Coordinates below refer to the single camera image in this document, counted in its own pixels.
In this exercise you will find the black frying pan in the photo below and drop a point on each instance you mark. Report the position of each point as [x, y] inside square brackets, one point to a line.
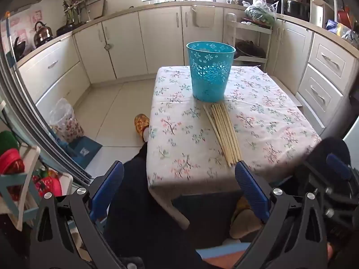
[66, 29]

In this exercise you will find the steel cooking pot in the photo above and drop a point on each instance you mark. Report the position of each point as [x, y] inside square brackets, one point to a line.
[297, 9]

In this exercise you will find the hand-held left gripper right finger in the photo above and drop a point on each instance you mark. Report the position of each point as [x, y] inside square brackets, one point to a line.
[251, 189]

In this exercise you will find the black wok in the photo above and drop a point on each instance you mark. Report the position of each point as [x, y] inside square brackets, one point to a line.
[19, 49]

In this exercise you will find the plastic bag of greens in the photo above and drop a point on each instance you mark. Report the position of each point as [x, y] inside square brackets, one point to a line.
[259, 12]

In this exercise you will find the floral tablecloth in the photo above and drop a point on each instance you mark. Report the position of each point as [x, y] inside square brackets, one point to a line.
[182, 134]

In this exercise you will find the blue floor scale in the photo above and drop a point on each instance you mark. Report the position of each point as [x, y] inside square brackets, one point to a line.
[85, 151]

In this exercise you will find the person's right hand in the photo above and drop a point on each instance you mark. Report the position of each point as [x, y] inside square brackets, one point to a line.
[331, 256]

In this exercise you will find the white trolley rack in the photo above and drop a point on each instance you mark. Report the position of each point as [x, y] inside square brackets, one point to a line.
[228, 33]

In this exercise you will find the white electric kettle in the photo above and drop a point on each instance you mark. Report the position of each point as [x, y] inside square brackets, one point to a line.
[319, 12]

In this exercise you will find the bundle of wooden chopsticks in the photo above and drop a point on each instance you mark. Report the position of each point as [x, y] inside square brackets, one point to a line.
[224, 129]

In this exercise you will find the grey refrigerator door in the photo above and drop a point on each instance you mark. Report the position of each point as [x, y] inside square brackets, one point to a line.
[25, 112]

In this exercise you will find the dark bowl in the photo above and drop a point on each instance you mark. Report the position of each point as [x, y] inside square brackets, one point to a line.
[249, 50]

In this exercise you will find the blue packet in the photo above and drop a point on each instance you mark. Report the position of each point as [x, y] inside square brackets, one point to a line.
[332, 26]

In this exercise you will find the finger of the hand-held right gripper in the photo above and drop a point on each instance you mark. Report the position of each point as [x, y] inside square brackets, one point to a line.
[338, 164]

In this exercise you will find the white hanging door bin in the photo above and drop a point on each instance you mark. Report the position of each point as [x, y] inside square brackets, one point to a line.
[204, 16]

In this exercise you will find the tan slipper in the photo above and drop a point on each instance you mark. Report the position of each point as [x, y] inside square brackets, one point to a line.
[246, 221]

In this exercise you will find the leaning cutting board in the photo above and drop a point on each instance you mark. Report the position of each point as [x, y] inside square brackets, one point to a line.
[96, 9]

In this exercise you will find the cream kitchen base cabinets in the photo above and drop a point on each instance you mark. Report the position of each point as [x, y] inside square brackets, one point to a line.
[160, 33]

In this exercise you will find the white storage rack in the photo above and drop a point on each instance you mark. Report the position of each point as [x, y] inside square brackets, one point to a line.
[28, 190]

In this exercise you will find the red net bag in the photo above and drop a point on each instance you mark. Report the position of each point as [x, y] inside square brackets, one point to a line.
[11, 162]

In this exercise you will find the wall utensil rack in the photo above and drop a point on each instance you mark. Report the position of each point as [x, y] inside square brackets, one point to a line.
[75, 5]

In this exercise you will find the floral bin with plastic bag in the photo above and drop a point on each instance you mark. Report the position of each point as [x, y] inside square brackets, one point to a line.
[67, 123]

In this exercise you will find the teal perforated plastic basket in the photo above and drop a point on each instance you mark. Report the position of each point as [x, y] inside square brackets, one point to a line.
[209, 75]

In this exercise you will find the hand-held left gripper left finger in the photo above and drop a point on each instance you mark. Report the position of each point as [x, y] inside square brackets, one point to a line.
[108, 186]

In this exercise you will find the steel kettle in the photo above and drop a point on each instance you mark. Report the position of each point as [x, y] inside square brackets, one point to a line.
[43, 35]

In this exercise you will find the yellow patterned slipper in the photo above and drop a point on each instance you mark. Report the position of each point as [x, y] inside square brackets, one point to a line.
[141, 123]

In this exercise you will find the pink wall stickers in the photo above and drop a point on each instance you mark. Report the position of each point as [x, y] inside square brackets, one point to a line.
[30, 19]

